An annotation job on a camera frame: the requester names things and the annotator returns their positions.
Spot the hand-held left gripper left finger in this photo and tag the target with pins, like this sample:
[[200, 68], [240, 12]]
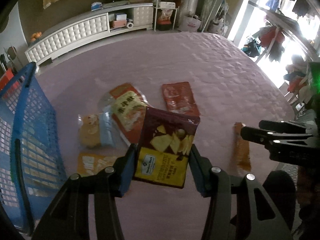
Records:
[[126, 172]]

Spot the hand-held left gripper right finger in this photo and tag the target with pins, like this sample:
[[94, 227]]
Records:
[[200, 182]]

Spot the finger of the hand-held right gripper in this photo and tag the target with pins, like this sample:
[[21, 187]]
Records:
[[262, 136], [285, 127]]

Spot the orange stick snack packet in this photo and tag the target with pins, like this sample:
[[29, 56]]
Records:
[[242, 155]]

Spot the purple potato chip packet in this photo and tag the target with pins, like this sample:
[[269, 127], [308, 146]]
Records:
[[162, 150]]

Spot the blue plastic basket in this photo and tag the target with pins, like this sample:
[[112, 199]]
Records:
[[32, 120]]

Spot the round cookie packet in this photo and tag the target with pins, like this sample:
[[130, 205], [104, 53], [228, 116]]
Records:
[[90, 132]]

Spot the red packet with yellow label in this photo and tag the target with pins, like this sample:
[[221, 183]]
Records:
[[125, 110]]

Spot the clothes drying rack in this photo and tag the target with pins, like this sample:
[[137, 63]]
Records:
[[275, 42]]

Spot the plain red snack packet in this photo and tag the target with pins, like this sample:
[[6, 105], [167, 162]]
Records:
[[178, 97]]

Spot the pink quilted bed cover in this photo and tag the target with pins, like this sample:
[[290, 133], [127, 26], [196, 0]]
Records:
[[200, 67]]

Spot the grey leaning board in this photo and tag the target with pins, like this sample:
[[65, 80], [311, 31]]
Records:
[[235, 5]]

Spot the pink and white bag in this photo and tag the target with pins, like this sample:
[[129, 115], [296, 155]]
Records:
[[190, 23]]

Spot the patterned leaning mattress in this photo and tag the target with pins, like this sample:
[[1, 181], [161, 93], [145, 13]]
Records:
[[213, 0]]

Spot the white paper roll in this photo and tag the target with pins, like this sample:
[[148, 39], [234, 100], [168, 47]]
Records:
[[130, 25]]

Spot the black box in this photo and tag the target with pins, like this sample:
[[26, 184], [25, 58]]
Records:
[[164, 25]]

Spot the red box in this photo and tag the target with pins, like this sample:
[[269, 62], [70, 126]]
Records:
[[118, 24]]

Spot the white tufted TV cabinet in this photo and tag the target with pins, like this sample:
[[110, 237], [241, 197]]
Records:
[[75, 31]]

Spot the silver covered standing air conditioner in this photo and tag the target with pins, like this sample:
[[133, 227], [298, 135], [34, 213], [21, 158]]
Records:
[[195, 0]]

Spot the red paper bag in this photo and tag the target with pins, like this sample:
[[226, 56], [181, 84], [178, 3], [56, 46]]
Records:
[[6, 78]]

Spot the orange printed bag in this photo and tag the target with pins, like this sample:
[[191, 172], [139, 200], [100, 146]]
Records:
[[166, 15]]

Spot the white and blue box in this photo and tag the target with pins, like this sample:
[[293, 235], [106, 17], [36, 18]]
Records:
[[120, 16]]

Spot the white metal rack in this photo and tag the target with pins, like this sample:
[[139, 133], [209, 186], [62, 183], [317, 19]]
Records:
[[155, 17]]

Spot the heap of oranges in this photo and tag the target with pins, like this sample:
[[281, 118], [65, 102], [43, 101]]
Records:
[[36, 37]]

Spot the white tissue pack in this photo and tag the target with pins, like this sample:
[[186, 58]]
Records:
[[167, 4]]

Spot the standing fan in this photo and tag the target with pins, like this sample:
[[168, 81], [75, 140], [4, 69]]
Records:
[[11, 52]]

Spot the grey flat tray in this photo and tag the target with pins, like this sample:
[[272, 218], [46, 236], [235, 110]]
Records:
[[116, 4]]

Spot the blue tissue box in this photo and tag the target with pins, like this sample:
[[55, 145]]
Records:
[[96, 6]]

